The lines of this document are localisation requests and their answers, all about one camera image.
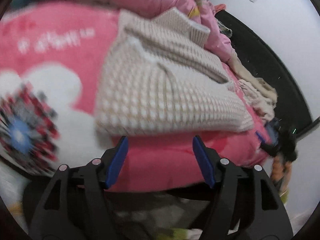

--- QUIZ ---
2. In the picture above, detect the pink floral blanket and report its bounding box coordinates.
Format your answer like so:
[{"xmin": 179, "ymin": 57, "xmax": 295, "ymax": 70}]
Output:
[{"xmin": 0, "ymin": 1, "xmax": 273, "ymax": 193}]

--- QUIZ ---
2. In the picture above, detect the blue denim garment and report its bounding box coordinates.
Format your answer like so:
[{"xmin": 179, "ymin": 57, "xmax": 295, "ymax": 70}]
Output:
[{"xmin": 266, "ymin": 119, "xmax": 281, "ymax": 145}]

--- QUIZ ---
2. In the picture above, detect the black headboard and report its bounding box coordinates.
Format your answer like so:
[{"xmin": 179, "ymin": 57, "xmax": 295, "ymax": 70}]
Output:
[{"xmin": 215, "ymin": 10, "xmax": 320, "ymax": 138}]

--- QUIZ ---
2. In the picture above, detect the beige garment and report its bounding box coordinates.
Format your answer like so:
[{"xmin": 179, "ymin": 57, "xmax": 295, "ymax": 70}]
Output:
[{"xmin": 229, "ymin": 52, "xmax": 265, "ymax": 85}]

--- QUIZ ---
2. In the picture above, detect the dark patterned garment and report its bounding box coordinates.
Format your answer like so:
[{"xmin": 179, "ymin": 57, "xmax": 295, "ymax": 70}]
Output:
[{"xmin": 216, "ymin": 17, "xmax": 233, "ymax": 37}]

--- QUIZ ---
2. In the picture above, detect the beige white houndstooth coat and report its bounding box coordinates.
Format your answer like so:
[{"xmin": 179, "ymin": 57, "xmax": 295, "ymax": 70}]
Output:
[{"xmin": 94, "ymin": 8, "xmax": 254, "ymax": 137}]

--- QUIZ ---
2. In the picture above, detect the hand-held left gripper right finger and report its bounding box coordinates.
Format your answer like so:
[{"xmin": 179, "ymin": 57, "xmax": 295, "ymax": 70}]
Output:
[{"xmin": 192, "ymin": 135, "xmax": 293, "ymax": 240}]

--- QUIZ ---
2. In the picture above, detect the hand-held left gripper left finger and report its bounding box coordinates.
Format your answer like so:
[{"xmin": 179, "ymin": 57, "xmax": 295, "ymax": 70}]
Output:
[{"xmin": 30, "ymin": 135, "xmax": 129, "ymax": 240}]

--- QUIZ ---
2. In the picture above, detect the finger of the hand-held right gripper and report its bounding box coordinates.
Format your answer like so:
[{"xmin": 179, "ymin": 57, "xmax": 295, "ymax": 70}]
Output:
[{"xmin": 255, "ymin": 130, "xmax": 278, "ymax": 157}]

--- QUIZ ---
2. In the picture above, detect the cream ruffled garment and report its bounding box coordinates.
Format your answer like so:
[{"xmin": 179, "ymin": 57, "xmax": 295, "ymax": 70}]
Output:
[{"xmin": 255, "ymin": 80, "xmax": 278, "ymax": 120}]

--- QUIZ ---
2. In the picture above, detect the grey picture-print bedsheet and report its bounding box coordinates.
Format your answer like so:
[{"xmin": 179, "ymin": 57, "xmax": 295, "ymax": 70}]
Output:
[{"xmin": 0, "ymin": 160, "xmax": 35, "ymax": 233}]

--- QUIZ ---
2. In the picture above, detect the person's right forearm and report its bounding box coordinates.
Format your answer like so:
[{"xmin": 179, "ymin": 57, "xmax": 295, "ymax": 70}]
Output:
[{"xmin": 271, "ymin": 154, "xmax": 294, "ymax": 205}]

